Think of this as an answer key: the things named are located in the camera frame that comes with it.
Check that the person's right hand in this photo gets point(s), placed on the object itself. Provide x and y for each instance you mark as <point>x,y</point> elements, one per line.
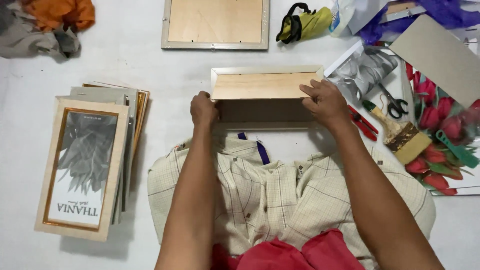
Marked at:
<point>330,107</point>

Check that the person's left hand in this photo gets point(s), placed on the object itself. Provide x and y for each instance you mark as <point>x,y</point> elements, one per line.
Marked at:
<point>202,111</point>

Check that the person's left fingers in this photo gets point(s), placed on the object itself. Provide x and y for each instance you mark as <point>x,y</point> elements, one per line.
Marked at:
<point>202,97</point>

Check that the plywood backing board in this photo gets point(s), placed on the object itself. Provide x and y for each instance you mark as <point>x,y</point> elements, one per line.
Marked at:
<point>258,86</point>

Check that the beige wooden picture frame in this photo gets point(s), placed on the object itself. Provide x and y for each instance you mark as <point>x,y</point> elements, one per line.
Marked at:
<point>262,69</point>

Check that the cream checked sarong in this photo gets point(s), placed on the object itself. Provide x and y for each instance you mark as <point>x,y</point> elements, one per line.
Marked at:
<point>281,195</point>

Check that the stack of picture frames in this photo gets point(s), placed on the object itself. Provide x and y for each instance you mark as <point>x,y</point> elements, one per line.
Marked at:
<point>84,168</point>

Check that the grey leaf print sheet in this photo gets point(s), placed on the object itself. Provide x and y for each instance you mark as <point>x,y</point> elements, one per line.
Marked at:
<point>360,71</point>

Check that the white plastic bag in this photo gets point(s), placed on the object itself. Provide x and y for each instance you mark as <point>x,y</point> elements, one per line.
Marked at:
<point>340,17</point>

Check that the orange cloth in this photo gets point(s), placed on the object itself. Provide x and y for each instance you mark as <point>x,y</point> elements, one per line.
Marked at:
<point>62,13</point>

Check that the grey cloth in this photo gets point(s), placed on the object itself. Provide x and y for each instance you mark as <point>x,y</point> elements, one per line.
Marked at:
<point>26,41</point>

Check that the red shirt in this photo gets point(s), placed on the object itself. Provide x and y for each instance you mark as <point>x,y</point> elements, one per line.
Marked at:
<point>300,255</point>

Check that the wooden paintbrush green tip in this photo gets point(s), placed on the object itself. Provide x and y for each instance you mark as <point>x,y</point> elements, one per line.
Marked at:
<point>403,137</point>

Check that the red tulip print sheet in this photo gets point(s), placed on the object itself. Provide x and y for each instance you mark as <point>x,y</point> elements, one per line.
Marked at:
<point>431,112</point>

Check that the grey cardboard sheet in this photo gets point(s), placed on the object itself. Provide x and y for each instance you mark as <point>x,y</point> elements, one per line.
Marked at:
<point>438,56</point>

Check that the purple plastic wrap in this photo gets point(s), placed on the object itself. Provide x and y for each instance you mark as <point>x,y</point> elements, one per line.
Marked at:
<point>446,11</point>

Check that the green plastic tool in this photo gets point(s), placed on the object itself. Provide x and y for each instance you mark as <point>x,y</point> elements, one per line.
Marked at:
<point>459,150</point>

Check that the silver picture frame plywood back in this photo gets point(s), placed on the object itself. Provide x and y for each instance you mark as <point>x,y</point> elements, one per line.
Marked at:
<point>215,22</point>

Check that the small silver picture frame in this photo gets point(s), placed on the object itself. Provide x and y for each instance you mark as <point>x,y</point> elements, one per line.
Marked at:
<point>403,11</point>

